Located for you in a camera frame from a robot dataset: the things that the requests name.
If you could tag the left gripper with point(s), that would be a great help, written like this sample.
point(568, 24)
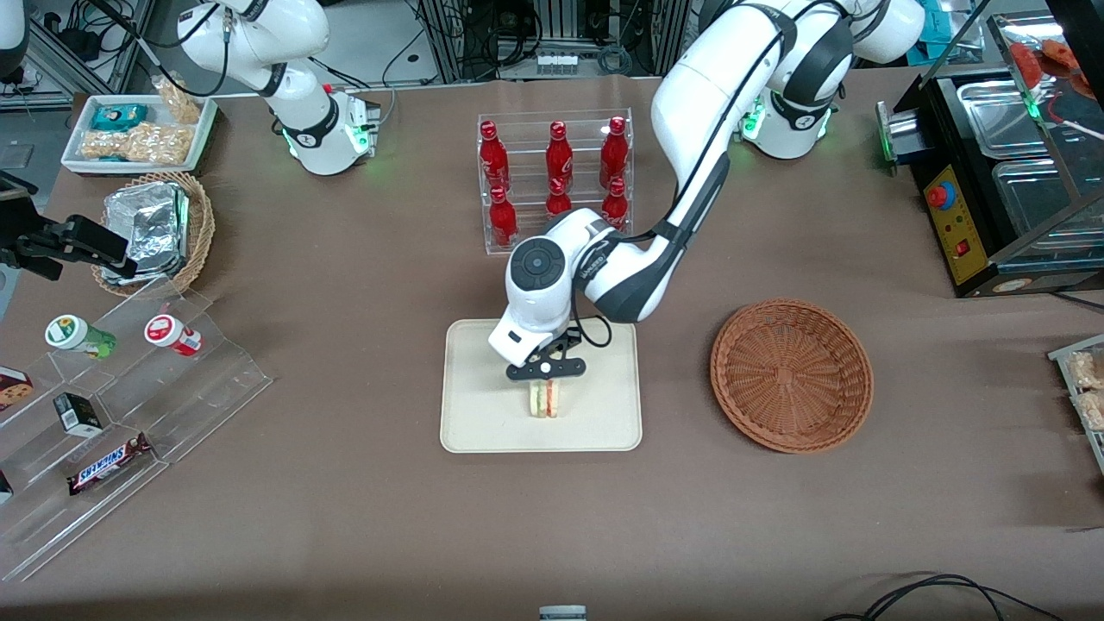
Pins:
point(571, 338)

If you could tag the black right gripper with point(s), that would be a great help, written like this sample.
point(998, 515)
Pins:
point(33, 241)

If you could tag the triangle sandwich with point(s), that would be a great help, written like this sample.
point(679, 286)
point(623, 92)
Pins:
point(544, 401)

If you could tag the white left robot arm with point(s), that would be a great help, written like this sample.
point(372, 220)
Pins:
point(699, 95)

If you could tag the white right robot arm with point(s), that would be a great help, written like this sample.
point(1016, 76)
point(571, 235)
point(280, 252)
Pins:
point(259, 34)

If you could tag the cream rectangular plastic tray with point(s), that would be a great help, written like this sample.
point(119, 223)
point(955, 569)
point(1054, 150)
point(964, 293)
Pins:
point(483, 405)

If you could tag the small tan wicker basket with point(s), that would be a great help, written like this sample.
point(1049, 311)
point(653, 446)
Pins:
point(203, 228)

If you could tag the large brown wicker basket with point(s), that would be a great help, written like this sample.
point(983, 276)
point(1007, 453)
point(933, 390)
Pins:
point(789, 375)

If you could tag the green lid drink cup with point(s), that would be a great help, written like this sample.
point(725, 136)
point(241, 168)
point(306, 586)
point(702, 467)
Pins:
point(73, 335)

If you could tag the aluminium foil container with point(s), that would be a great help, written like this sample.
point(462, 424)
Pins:
point(147, 224)

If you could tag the large clear nut snack bag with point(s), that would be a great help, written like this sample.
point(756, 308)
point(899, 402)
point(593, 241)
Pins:
point(138, 145)

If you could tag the white rectangular snack bin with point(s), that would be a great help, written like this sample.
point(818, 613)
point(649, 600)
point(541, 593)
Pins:
point(82, 121)

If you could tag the red lid drink cup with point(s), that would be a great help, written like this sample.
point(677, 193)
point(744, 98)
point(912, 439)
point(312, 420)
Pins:
point(168, 332)

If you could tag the teal snack packet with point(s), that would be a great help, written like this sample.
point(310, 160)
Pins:
point(119, 116)

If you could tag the brown cookie box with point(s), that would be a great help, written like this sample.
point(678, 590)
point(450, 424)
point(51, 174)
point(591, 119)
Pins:
point(13, 388)

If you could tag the red cola bottle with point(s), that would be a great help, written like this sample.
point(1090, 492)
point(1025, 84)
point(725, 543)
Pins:
point(558, 200)
point(559, 155)
point(614, 205)
point(492, 155)
point(614, 151)
point(503, 222)

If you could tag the small black carton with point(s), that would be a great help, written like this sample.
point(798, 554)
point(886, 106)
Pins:
point(78, 414)

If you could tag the clear acrylic bottle rack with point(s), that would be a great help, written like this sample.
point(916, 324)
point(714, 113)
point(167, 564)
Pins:
point(530, 181)

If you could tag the small clear nut snack bag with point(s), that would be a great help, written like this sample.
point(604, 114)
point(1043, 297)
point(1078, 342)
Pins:
point(179, 99)

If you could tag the clear acrylic stepped display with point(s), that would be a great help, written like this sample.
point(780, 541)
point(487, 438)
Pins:
point(207, 379)

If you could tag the snickers chocolate bar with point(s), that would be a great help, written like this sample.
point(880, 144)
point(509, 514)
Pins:
point(108, 466)

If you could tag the grey device at table edge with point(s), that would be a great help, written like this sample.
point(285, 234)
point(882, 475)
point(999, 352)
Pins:
point(562, 614)

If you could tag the white power strip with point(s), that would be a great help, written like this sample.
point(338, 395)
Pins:
point(557, 62)

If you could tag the red emergency stop button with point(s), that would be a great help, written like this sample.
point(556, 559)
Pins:
point(940, 195)

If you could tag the black food warmer cabinet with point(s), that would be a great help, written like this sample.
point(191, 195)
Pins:
point(979, 198)

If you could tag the teal box in background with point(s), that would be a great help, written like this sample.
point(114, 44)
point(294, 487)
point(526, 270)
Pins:
point(944, 39)

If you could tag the wrapped bread package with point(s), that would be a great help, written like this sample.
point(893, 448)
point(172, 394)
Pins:
point(1088, 369)
point(1092, 410)

